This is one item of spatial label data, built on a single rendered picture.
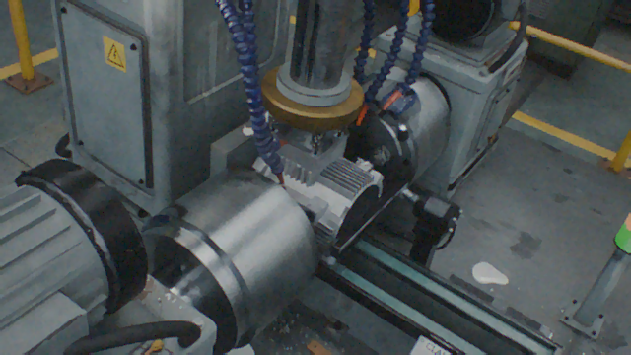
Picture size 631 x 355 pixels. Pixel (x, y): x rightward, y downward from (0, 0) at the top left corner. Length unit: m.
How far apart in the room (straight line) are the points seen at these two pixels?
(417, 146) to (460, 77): 0.25
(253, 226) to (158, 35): 0.34
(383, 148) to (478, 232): 0.42
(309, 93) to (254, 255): 0.29
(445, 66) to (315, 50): 0.51
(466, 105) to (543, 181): 0.45
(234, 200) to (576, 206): 1.08
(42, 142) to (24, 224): 1.71
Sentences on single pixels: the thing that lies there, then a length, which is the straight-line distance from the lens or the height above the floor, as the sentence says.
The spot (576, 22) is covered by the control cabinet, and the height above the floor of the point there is 0.38.
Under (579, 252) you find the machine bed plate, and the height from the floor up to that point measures 0.80.
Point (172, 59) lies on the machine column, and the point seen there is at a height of 1.28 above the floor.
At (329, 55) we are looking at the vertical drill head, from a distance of 1.02.
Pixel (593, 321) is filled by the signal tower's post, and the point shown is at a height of 0.81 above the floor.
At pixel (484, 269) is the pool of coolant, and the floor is 0.80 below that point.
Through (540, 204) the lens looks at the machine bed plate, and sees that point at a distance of 1.74.
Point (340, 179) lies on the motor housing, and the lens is 1.12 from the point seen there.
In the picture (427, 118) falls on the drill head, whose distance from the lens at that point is 1.30.
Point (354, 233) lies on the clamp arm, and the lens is 1.13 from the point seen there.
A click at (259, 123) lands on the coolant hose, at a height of 1.30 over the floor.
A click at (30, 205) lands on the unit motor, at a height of 1.36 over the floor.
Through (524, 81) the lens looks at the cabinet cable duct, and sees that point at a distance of 4.07.
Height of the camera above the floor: 1.80
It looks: 39 degrees down
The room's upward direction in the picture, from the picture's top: 10 degrees clockwise
